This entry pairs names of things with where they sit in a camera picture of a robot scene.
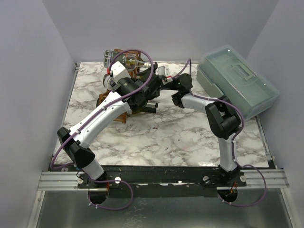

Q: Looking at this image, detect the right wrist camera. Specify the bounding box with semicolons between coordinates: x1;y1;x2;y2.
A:
157;66;172;84

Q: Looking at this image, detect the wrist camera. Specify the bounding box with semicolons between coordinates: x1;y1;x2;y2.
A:
157;66;172;84
110;61;130;83

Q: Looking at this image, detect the purple cable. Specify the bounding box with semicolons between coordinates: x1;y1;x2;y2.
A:
49;49;155;211
166;58;268;207

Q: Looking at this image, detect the clear wine bottle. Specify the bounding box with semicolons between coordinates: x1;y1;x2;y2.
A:
103;74;116;90

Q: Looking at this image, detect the clear bottle dark label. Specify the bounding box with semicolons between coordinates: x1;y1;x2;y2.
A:
104;49;152;72

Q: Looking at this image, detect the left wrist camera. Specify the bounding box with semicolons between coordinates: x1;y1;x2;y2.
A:
110;61;130;83

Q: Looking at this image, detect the translucent green plastic toolbox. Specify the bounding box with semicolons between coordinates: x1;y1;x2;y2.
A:
197;45;279;120

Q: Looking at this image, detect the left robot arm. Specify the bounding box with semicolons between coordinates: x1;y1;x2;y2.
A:
57;62;162;188

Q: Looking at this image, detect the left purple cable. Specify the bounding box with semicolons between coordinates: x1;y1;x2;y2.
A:
49;49;155;211

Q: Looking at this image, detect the black front mounting rail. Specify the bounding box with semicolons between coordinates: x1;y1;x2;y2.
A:
47;165;247;199

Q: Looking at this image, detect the green bottle white label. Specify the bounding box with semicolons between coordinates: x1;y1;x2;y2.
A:
96;97;159;116

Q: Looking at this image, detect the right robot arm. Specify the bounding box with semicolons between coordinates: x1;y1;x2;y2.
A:
161;74;244;186

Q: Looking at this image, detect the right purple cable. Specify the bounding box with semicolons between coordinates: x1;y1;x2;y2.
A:
166;58;268;207

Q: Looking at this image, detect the brown wooden wine rack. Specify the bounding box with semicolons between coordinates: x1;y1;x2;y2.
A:
99;49;141;124

